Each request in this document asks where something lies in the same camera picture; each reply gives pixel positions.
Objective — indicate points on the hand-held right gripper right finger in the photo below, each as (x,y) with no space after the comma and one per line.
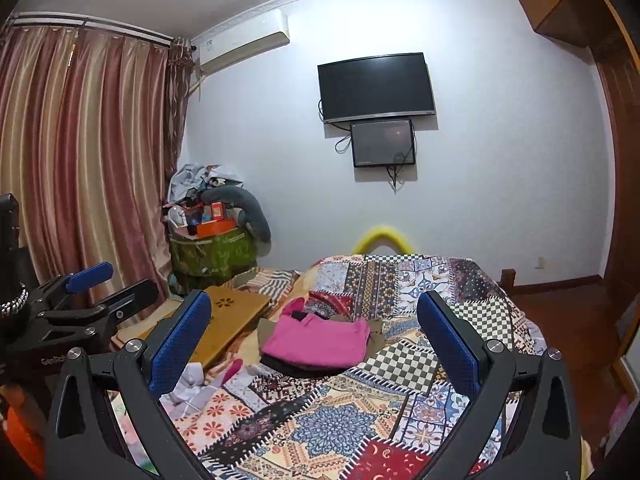
(447,340)

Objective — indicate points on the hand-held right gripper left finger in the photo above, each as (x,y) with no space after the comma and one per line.
(180,335)

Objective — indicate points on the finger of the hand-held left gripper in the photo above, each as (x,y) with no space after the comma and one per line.
(87,277)
(125,302)

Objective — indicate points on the pink pants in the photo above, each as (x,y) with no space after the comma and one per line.
(315,342)

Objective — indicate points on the khaki pants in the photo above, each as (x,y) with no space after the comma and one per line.
(376,337)

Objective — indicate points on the white cloth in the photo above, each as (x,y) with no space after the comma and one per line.
(192,385)

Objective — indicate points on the wooden lap desk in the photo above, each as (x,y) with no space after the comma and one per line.
(230,315)

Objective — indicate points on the orange cloth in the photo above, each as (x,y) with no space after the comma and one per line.
(22,430)

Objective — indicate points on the green patterned bag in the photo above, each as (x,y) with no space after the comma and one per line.
(215,255)

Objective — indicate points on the striped cloth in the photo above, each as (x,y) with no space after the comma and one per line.
(265,280)

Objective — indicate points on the orange box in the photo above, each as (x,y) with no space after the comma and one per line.
(215,228)

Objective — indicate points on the striped pink curtain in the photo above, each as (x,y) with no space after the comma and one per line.
(90,160)

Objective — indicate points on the yellow curved object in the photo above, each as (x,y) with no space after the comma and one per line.
(382,232)

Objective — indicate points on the red box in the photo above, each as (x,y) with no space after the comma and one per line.
(217,211)

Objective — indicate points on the patchwork blanket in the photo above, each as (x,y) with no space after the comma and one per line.
(340,420)

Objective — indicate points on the pile of light clothes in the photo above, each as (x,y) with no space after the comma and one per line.
(190,180)

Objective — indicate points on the grey pillow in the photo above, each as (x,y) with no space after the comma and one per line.
(255,215)

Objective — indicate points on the small black monitor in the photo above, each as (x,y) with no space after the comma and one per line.
(382,142)

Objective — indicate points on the large black television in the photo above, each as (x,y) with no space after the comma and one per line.
(375,87)

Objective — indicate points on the white air conditioner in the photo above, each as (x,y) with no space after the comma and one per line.
(240,45)

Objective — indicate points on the wooden bed post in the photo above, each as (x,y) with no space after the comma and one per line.
(507,280)

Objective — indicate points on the white curtain rail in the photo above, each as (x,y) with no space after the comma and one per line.
(100,29)

